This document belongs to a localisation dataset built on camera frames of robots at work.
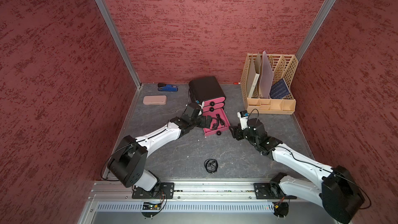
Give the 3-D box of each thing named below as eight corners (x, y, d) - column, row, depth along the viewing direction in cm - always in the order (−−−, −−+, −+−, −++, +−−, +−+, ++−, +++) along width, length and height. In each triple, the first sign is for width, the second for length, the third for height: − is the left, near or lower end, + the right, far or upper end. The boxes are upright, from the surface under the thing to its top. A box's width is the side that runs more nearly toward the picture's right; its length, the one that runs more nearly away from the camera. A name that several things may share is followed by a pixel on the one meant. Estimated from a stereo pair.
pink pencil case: (143, 104, 111) (141, 102, 108) (145, 98, 115) (144, 95, 112) (166, 105, 111) (165, 102, 108) (167, 98, 115) (166, 95, 112)
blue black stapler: (158, 90, 119) (156, 86, 116) (160, 86, 122) (158, 82, 118) (176, 93, 118) (175, 89, 114) (178, 89, 120) (177, 84, 117)
